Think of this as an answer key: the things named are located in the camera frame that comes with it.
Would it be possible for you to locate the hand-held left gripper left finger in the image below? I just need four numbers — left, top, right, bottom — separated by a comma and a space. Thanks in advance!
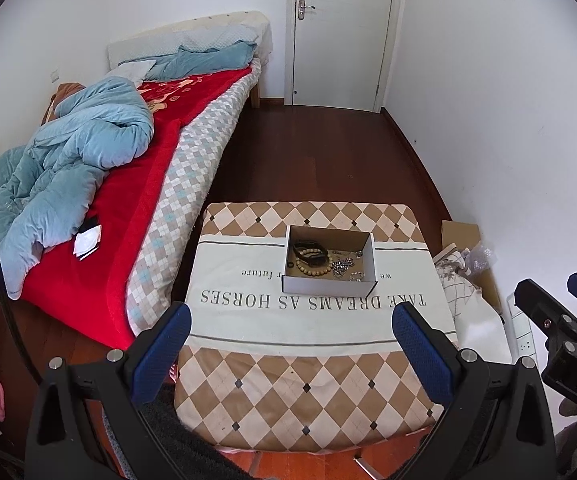
25, 301, 193, 480

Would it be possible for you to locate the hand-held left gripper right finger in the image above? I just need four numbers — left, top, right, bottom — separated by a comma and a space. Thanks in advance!
391, 302, 557, 480

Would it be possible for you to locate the thick silver chain bracelet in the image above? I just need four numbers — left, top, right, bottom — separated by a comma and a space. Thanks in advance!
329, 255, 356, 279

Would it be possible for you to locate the wooden bead bracelet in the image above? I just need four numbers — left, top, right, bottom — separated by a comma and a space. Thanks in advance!
295, 247, 332, 277

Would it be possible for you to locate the black smart band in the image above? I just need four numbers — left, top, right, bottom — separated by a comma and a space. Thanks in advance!
293, 241, 328, 267

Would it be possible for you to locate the white power strip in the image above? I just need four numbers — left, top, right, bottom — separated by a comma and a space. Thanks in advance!
503, 295, 537, 362

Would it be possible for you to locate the clear plastic bag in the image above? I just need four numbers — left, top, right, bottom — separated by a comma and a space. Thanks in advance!
463, 242, 499, 276

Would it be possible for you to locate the floral fabric bag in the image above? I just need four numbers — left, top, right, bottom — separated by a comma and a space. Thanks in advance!
433, 243, 480, 319

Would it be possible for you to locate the cardboard box with clutter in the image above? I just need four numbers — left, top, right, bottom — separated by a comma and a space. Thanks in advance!
441, 220, 502, 311

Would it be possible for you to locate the bed with red blanket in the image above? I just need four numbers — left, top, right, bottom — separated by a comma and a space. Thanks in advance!
0, 67, 254, 352

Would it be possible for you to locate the checkered bed sheet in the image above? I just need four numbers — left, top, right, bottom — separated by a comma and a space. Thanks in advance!
126, 57, 262, 339

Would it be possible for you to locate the light blue quilt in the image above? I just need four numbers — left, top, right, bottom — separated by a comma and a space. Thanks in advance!
0, 42, 257, 301

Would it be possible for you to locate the brown cushion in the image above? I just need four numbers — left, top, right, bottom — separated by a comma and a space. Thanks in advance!
43, 82, 87, 124

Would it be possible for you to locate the white pillow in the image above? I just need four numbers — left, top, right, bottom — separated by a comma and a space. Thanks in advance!
117, 58, 157, 81

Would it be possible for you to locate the white door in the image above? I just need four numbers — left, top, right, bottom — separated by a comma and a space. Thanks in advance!
283, 0, 409, 114

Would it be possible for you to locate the beige bed headboard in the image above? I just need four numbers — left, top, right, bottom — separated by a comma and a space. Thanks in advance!
107, 10, 273, 71

